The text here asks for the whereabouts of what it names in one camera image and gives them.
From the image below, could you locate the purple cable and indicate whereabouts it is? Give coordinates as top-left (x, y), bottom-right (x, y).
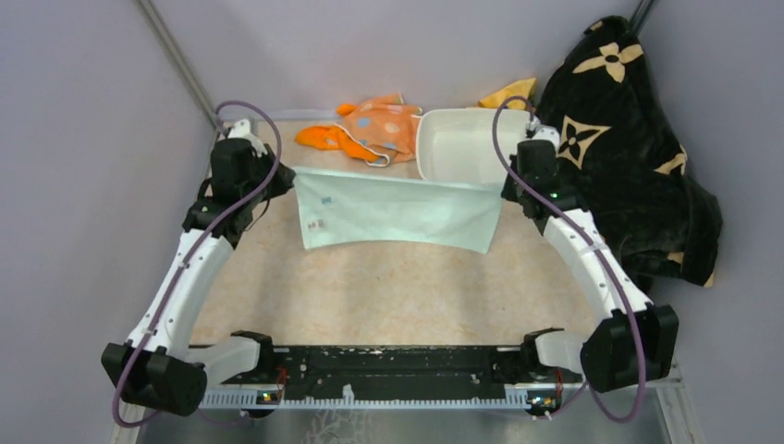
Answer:
top-left (491, 95), bottom-right (647, 425)
top-left (110, 100), bottom-right (283, 429)

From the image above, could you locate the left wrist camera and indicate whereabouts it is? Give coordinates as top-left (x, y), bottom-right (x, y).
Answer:
top-left (226, 118), bottom-right (268, 155)

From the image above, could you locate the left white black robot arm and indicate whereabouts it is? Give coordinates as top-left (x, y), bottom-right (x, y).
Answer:
top-left (101, 137), bottom-right (296, 428)

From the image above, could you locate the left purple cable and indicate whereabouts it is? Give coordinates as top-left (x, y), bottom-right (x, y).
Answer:
top-left (110, 100), bottom-right (283, 429)

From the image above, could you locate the white plastic bin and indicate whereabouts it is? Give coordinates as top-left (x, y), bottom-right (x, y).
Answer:
top-left (416, 108), bottom-right (540, 195)

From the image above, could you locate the aluminium frame rail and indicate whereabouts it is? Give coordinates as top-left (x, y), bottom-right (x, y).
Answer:
top-left (109, 370), bottom-right (705, 443)

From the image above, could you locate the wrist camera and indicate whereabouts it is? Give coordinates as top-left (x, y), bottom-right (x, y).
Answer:
top-left (226, 118), bottom-right (268, 155)
top-left (525, 118), bottom-right (561, 148)

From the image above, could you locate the orange polka dot towel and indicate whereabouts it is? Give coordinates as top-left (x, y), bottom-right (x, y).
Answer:
top-left (295, 93), bottom-right (423, 167)

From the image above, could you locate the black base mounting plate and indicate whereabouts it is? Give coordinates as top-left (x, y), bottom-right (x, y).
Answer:
top-left (229, 346), bottom-right (582, 402)

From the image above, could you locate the light mint green towel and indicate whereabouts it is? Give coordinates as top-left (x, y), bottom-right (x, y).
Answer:
top-left (294, 166), bottom-right (502, 253)

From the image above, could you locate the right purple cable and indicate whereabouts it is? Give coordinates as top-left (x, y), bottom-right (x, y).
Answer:
top-left (491, 95), bottom-right (647, 425)

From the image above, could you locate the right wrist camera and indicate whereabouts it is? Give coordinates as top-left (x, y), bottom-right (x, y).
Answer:
top-left (525, 118), bottom-right (561, 148)

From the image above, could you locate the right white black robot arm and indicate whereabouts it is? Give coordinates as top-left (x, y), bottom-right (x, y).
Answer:
top-left (502, 140), bottom-right (680, 393)

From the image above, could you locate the yellow towel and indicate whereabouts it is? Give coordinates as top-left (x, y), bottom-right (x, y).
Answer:
top-left (476, 78), bottom-right (537, 111)

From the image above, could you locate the black floral blanket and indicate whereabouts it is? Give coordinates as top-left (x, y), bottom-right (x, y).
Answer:
top-left (536, 16), bottom-right (723, 290)

